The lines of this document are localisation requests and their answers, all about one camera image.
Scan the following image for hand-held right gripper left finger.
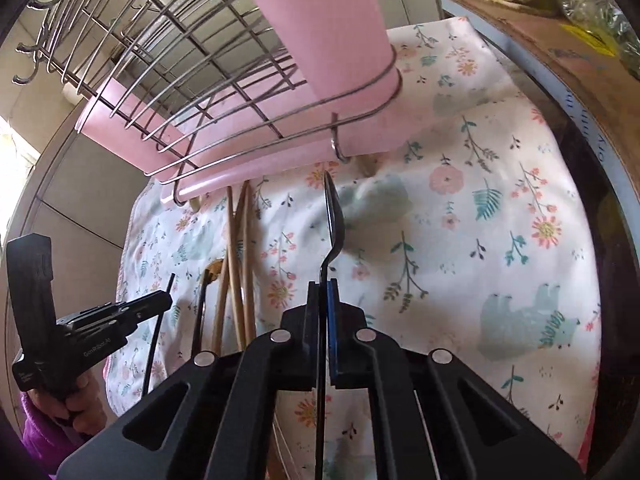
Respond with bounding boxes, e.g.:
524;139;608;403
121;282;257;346
57;282;321;480

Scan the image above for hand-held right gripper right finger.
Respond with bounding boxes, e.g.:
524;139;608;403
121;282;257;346
324;280;586;480

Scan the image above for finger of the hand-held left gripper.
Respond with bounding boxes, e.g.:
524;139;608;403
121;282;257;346
56;291;174;334

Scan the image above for black chopstick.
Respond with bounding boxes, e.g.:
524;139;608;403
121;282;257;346
142;273;176;395

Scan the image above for golden spoon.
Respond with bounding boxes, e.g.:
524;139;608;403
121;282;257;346
191;259;224;357

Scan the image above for wooden chopstick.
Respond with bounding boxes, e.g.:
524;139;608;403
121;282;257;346
213;186;235;357
231;182;252;352
239;192;256;343

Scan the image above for black spoon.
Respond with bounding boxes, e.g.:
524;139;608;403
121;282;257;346
314;171;346;480

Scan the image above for pink plastic cutlery cup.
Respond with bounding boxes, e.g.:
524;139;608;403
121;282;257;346
75;77;188;173
226;0;402;157

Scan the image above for steel wire dish rack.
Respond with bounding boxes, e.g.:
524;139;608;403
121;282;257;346
12;0;404;211

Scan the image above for person's left forearm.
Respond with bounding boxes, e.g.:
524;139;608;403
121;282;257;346
20;392;77;463

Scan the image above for person's left hand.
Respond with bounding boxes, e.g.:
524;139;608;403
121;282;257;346
29;374;109;431

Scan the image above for grey kitchen counter cabinets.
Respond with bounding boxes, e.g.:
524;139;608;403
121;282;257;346
0;85;157;343

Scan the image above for floral printed cloth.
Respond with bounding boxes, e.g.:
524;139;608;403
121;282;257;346
102;15;603;480

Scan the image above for pink plastic drip tray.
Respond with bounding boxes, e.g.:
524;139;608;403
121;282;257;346
145;137;382;206

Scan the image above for cardboard box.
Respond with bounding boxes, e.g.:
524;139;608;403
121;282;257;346
439;0;640;183

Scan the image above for plastic bag of greens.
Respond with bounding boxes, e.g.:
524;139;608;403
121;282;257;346
557;0;640;78

